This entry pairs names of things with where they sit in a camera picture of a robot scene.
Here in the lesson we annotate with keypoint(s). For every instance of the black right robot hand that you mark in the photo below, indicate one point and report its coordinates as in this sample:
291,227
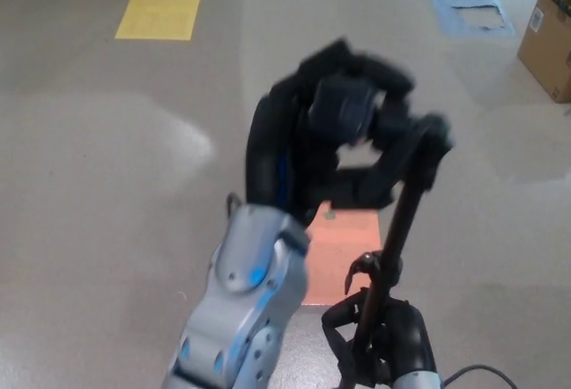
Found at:
406,335

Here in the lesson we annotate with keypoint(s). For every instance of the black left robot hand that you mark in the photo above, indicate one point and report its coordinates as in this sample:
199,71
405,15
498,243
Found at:
272,148

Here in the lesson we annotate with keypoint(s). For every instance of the black telescopic phone stand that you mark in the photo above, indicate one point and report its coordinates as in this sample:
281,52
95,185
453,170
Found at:
403,215

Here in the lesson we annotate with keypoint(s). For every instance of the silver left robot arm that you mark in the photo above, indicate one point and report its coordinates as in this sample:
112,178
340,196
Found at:
241,300

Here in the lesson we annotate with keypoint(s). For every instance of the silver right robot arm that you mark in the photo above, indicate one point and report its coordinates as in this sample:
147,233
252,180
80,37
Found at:
419,381

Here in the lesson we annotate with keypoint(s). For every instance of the orange paper sheet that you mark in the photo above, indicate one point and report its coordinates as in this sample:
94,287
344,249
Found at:
343,246

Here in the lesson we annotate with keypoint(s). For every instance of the yellow paper sheet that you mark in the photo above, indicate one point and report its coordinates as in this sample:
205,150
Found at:
158,10

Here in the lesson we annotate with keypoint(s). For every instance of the brown cardboard box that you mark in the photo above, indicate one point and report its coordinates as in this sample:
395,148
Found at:
548,54

